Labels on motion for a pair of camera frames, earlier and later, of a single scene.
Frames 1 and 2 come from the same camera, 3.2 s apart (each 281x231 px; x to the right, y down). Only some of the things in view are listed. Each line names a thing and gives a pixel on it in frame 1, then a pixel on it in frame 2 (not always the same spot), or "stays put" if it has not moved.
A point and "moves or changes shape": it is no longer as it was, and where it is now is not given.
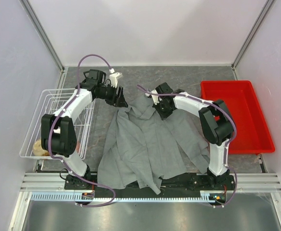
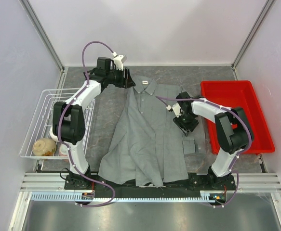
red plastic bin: x=253 y=134 stays put
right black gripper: x=163 y=115 to x=185 y=127
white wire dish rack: x=49 y=100 stays put
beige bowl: x=37 y=150 stays put
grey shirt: x=140 y=147 moves or changes shape
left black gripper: x=118 y=100 to x=126 y=83
